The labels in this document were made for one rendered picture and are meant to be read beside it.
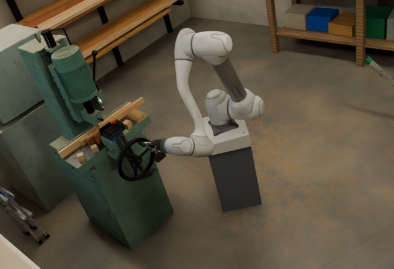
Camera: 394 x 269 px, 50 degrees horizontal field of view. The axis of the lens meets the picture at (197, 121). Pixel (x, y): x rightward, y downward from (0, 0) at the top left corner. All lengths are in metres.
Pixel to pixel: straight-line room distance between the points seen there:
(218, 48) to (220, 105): 0.60
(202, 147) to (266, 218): 1.03
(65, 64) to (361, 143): 2.42
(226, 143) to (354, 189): 1.08
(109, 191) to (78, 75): 0.81
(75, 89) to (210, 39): 0.88
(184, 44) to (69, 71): 0.70
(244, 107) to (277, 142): 1.21
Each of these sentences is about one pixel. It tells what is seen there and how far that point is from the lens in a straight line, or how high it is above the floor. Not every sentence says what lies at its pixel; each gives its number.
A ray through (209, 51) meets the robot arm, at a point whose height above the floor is 1.43.
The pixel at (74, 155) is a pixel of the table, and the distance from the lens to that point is 2.80.
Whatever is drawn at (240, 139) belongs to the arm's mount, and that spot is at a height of 0.68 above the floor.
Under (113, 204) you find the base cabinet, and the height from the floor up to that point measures 0.48.
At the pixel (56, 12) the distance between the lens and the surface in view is 4.72.
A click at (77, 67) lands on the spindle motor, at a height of 1.42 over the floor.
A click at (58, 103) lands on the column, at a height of 1.15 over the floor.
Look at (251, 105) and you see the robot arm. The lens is 2.68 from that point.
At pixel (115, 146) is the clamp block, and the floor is 0.93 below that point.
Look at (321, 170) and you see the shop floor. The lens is 3.51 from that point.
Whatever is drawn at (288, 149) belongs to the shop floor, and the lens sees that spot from 3.73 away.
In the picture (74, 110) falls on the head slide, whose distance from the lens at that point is 2.84.
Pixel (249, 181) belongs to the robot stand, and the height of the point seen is 0.26.
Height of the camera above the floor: 2.43
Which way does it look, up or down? 35 degrees down
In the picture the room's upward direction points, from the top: 15 degrees counter-clockwise
